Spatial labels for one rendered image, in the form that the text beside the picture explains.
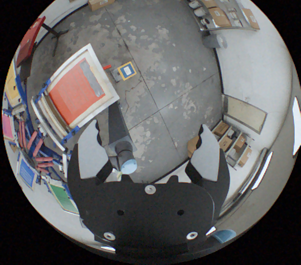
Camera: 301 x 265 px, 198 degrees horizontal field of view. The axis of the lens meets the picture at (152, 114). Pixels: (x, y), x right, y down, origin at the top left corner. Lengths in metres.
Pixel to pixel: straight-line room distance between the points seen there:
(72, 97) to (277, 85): 3.85
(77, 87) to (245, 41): 3.37
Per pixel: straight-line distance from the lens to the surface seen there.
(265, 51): 3.05
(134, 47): 1.96
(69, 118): 1.05
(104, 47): 1.93
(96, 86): 0.89
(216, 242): 0.24
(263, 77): 3.18
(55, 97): 1.06
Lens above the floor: 1.83
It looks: 58 degrees down
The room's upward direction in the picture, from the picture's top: 133 degrees clockwise
